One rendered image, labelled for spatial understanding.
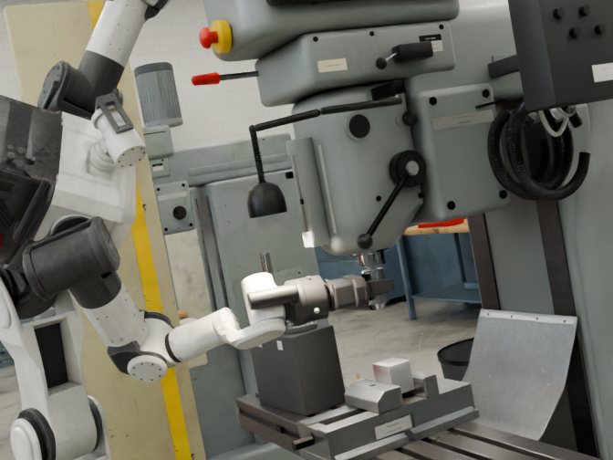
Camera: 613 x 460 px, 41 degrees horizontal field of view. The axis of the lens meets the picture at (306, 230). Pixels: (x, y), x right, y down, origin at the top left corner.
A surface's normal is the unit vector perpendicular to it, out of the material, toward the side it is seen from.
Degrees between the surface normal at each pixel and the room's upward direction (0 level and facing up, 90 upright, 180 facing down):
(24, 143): 58
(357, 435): 90
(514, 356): 63
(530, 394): 45
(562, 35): 90
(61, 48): 90
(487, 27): 90
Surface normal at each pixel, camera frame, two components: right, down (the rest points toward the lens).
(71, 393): 0.73, -0.01
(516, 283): -0.88, 0.18
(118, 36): 0.46, 0.13
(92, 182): 0.52, -0.60
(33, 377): -0.67, 0.16
